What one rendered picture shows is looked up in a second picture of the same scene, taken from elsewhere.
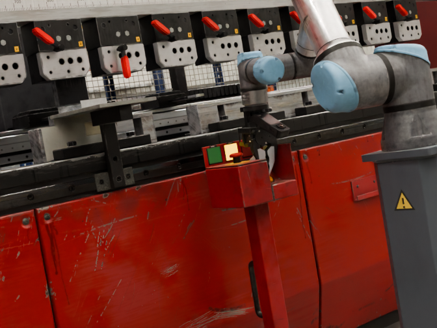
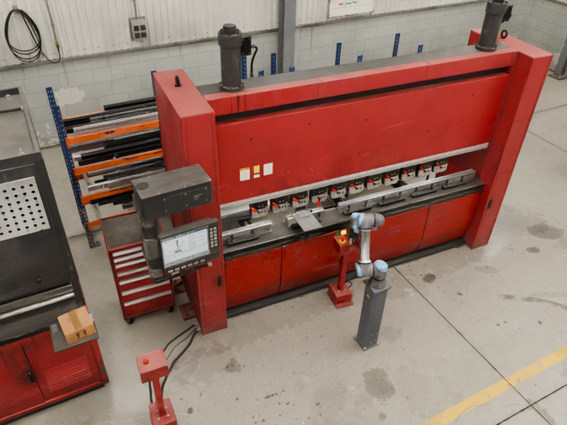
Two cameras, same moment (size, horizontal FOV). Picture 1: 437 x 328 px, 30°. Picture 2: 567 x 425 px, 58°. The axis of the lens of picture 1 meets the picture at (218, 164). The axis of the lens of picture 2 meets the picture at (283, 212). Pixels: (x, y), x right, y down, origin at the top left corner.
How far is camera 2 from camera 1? 339 cm
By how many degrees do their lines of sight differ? 37
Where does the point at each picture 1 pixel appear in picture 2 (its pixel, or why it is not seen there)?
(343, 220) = (380, 239)
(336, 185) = (381, 229)
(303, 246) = not seen: hidden behind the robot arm
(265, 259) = (342, 263)
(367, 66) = (368, 271)
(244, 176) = (342, 249)
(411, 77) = (379, 275)
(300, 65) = not seen: hidden behind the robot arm
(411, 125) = (375, 283)
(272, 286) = (342, 269)
